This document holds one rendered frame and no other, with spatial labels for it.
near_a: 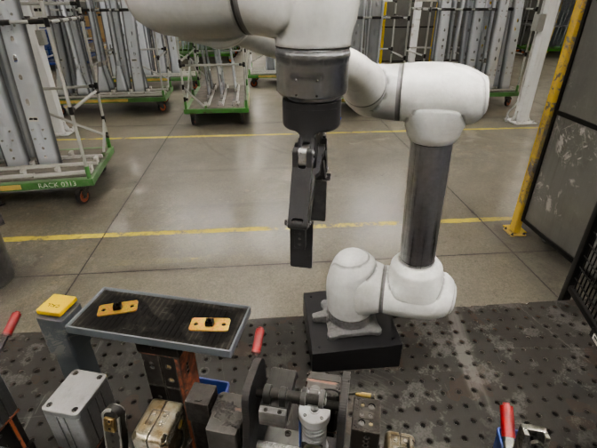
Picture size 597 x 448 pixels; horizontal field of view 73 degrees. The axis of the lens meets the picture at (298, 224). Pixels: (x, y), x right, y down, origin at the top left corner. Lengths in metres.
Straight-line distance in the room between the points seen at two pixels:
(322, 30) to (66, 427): 0.82
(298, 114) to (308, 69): 0.05
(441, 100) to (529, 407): 0.96
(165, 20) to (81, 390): 0.69
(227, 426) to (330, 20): 0.69
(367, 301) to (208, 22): 0.96
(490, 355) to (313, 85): 1.28
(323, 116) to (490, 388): 1.17
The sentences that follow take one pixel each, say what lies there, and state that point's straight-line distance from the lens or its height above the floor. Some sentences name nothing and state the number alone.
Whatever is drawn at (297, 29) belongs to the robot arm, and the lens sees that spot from 0.48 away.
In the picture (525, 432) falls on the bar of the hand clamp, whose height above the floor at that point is 1.22.
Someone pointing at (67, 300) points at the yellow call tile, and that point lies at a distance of 1.10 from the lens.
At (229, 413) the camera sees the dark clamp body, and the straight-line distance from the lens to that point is 0.87.
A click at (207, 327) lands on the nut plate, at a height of 1.16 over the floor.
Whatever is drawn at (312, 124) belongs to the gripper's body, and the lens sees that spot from 0.51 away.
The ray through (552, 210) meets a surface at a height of 0.39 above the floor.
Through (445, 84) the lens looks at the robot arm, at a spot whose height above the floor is 1.61.
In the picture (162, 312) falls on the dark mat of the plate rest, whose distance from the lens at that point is 0.97.
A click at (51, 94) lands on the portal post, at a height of 0.57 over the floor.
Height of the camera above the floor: 1.77
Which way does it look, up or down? 29 degrees down
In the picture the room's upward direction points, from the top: straight up
